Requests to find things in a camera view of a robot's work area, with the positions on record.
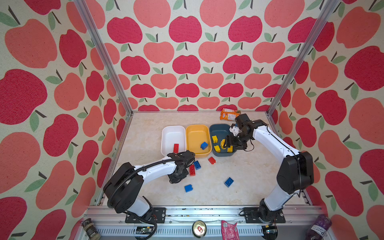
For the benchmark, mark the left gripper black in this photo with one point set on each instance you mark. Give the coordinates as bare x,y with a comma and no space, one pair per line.
176,180

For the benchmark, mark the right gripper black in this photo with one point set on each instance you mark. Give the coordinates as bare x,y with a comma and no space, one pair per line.
229,141

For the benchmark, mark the blue lego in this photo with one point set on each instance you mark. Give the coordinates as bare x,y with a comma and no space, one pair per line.
197,165
229,182
204,145
188,188

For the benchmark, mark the yellow round lego piece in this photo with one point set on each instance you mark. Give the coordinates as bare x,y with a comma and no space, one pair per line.
223,144

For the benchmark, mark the white plastic container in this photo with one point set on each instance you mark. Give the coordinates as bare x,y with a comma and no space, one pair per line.
173,135

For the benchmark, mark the yellow plastic container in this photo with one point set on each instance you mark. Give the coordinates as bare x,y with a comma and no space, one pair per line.
196,135

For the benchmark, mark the dark teal plastic container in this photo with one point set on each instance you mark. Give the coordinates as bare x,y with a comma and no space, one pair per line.
221,131

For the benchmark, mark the small red lego brick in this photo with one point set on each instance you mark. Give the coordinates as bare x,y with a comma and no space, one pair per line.
212,160

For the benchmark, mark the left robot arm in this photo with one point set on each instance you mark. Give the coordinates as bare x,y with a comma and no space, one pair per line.
123,188

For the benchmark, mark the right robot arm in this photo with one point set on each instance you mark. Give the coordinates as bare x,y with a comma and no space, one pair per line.
296,171

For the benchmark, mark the orange snack packet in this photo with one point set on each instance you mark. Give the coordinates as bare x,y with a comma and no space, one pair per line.
229,114

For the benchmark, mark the metal drink can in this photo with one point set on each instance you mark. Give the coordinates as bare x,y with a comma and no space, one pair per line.
199,229

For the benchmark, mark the green circuit board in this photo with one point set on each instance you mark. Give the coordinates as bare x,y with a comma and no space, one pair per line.
142,230

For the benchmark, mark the pink snack wrapper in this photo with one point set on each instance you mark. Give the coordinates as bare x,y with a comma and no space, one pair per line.
229,231

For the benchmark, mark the black round object front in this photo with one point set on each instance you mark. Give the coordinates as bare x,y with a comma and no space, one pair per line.
269,232

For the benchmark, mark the dark glass jar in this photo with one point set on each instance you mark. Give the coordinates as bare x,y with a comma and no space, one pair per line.
90,229

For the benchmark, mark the purple plastic bottle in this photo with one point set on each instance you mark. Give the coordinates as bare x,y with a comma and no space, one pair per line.
319,228

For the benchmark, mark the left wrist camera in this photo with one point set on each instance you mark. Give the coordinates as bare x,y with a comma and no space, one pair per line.
186,157

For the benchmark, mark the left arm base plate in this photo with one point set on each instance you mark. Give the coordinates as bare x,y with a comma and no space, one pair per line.
155,215

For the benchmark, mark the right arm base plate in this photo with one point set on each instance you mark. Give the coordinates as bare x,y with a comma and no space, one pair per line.
263,216

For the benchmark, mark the front aluminium rail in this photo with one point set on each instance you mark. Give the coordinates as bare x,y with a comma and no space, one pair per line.
179,221

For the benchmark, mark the right aluminium frame post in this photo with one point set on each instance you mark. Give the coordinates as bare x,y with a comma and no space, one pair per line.
319,24

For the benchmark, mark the aluminium frame post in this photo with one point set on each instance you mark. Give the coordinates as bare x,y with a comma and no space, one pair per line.
319,24
103,53

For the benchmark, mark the left aluminium frame post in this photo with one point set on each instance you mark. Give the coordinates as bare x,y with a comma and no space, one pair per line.
103,53

